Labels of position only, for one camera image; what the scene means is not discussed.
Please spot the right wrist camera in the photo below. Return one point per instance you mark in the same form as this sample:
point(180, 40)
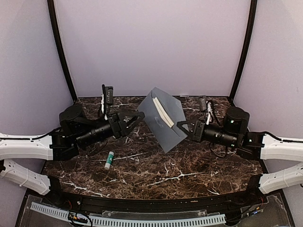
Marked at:
point(202, 103)

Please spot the black curved front rail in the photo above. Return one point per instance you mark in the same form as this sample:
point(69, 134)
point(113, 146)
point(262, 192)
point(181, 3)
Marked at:
point(90, 204)

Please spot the black corner post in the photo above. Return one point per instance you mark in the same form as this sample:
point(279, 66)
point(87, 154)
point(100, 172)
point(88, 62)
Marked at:
point(60, 50)
point(245, 49)

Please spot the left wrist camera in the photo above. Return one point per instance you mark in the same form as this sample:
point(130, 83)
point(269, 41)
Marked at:
point(108, 94)

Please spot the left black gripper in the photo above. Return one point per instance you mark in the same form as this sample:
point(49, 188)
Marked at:
point(115, 121)

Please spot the white letter paper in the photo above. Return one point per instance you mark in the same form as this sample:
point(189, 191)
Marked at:
point(162, 113)

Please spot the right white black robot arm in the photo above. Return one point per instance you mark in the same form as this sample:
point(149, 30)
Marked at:
point(251, 146)

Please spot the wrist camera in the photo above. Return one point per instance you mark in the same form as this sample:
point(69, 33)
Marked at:
point(108, 94)
point(202, 103)

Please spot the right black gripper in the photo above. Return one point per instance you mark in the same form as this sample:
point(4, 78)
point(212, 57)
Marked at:
point(198, 128)

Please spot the green white glue stick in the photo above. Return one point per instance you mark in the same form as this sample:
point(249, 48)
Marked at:
point(109, 160)

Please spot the right black corner post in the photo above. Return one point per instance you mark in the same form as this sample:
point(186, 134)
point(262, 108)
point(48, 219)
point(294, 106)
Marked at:
point(245, 49)

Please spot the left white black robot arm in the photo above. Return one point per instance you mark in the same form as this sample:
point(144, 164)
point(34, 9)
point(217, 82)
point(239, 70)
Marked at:
point(76, 132)

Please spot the grey blue envelope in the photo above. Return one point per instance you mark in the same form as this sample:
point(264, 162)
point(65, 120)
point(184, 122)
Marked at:
point(167, 137)

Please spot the left black corner post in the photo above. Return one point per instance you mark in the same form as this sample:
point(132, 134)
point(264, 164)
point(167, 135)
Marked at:
point(60, 50)

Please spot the light blue slotted cable duct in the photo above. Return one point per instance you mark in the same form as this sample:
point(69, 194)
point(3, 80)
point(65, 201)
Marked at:
point(99, 221)

